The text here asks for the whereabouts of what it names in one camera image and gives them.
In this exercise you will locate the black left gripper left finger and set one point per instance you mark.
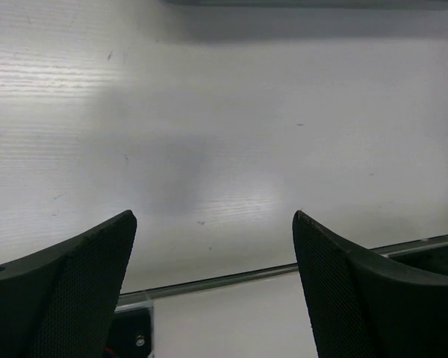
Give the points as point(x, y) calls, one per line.
point(60, 301)

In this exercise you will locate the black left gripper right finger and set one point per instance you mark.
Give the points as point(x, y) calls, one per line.
point(362, 304)

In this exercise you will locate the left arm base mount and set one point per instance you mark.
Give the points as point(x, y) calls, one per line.
point(131, 331)

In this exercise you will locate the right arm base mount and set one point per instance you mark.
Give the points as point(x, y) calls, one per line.
point(427, 254)

